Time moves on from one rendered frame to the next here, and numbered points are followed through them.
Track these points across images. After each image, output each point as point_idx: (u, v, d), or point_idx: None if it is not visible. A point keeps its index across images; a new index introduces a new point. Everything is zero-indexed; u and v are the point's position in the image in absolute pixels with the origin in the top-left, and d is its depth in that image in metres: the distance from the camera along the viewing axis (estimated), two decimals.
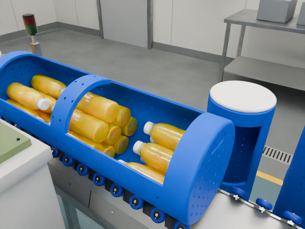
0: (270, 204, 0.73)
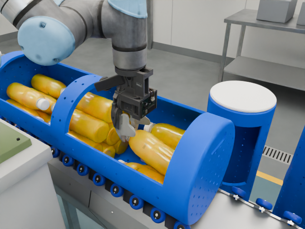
0: (270, 204, 0.73)
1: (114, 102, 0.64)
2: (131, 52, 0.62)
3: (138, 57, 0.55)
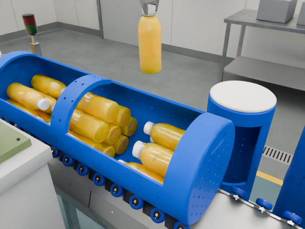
0: (270, 204, 0.73)
1: None
2: None
3: None
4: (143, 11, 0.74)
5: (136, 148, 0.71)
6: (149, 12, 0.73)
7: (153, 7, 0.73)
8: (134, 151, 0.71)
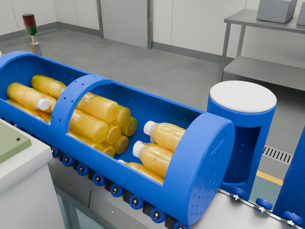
0: (270, 204, 0.73)
1: None
2: None
3: None
4: (147, 133, 0.73)
5: (137, 148, 0.71)
6: (148, 128, 0.72)
7: (147, 122, 0.73)
8: (135, 151, 0.71)
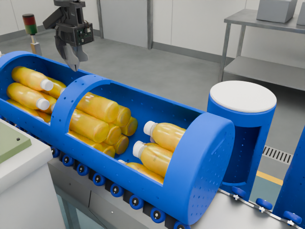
0: (270, 204, 0.73)
1: (56, 34, 0.76)
2: None
3: None
4: (147, 133, 0.73)
5: (137, 148, 0.71)
6: (148, 128, 0.72)
7: (147, 122, 0.73)
8: (135, 151, 0.71)
